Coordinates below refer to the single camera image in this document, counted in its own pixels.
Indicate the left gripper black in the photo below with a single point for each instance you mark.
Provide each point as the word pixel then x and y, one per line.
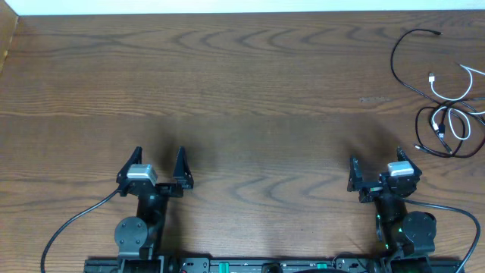
pixel 163 188

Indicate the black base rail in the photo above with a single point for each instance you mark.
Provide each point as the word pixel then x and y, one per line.
pixel 265 265

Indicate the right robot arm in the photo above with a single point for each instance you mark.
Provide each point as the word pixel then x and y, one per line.
pixel 407 236

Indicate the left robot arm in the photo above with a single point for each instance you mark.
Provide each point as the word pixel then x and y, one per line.
pixel 139 237

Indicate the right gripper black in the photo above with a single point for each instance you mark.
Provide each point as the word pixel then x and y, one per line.
pixel 356 178

